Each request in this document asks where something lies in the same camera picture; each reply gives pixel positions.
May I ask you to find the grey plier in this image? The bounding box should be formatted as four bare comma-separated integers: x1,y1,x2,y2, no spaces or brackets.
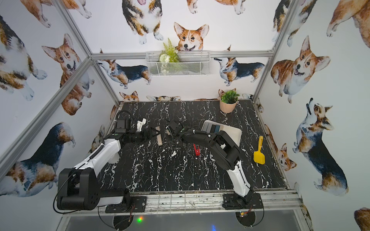
202,122,212,133

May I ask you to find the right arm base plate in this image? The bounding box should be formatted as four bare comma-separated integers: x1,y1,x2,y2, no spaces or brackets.
222,193,264,210

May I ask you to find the fern with white flower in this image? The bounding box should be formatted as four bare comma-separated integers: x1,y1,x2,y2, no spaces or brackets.
159,39,181,75

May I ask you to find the teal plier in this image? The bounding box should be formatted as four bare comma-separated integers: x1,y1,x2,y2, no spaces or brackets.
214,125,221,133

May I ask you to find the pink potted plant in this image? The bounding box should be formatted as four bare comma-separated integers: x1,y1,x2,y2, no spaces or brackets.
218,88,240,114

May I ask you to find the white storage tray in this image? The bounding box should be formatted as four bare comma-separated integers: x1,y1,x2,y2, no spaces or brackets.
201,120,242,146

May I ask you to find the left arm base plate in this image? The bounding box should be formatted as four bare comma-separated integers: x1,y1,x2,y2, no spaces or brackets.
105,196,147,214

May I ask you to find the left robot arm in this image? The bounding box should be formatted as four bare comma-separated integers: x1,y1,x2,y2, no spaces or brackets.
53,120,160,214

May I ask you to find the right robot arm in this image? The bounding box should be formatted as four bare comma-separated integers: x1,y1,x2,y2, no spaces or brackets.
166,120,253,205

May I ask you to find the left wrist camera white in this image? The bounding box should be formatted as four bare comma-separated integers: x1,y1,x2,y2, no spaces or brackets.
136,118,146,132

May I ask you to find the white wire wall basket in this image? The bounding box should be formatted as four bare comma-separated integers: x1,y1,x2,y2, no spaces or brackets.
145,51,211,77

